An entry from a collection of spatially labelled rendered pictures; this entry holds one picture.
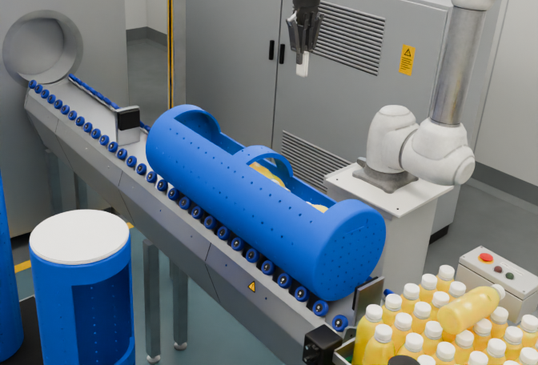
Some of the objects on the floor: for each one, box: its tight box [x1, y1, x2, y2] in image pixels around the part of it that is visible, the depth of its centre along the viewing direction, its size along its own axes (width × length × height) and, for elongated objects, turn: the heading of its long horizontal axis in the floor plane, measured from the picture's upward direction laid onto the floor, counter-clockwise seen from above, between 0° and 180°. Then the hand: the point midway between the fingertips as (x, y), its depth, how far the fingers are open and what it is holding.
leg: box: [45, 149, 63, 217], centre depth 340 cm, size 6×6×63 cm
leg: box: [143, 239, 161, 364], centre depth 274 cm, size 6×6×63 cm
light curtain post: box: [167, 0, 186, 280], centre depth 303 cm, size 6×6×170 cm
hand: (302, 63), depth 182 cm, fingers closed
